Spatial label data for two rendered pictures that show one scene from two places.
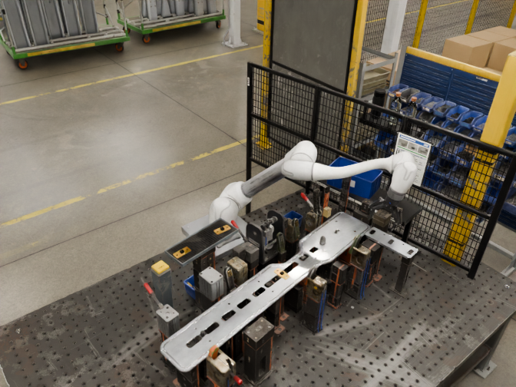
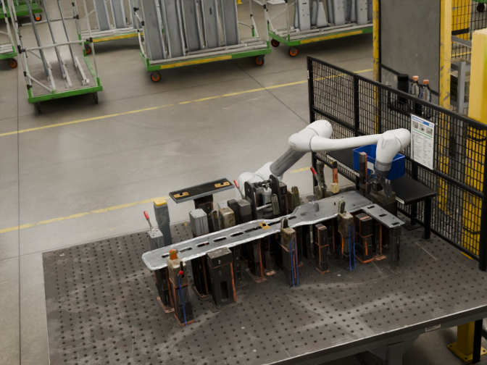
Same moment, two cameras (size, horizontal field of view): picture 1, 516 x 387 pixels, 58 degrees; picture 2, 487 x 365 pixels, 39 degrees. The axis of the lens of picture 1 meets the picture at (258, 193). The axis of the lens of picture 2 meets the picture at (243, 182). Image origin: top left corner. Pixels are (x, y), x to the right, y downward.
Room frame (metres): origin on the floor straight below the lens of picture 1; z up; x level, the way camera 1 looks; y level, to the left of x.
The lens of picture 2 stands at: (-1.47, -1.51, 2.88)
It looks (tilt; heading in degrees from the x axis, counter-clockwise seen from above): 25 degrees down; 25
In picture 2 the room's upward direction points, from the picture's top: 6 degrees counter-clockwise
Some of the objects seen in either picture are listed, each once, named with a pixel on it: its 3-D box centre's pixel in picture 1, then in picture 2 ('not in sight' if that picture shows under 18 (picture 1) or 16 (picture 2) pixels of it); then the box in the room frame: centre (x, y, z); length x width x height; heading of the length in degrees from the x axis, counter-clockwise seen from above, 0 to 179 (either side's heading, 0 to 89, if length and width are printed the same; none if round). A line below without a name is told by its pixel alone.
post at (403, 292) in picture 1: (404, 272); (395, 248); (1.92, -0.83, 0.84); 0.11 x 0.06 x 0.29; 47
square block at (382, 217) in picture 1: (377, 237); (386, 219); (2.17, -0.73, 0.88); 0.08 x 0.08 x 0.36; 47
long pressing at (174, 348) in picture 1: (280, 277); (261, 228); (1.70, -0.12, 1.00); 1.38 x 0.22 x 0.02; 137
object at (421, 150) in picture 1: (410, 159); (422, 141); (2.40, -0.90, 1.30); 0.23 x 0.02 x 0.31; 47
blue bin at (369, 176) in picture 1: (354, 177); (378, 162); (2.51, -0.61, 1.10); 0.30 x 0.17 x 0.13; 56
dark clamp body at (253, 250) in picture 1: (249, 273); (246, 230); (1.83, 0.03, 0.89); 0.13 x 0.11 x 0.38; 47
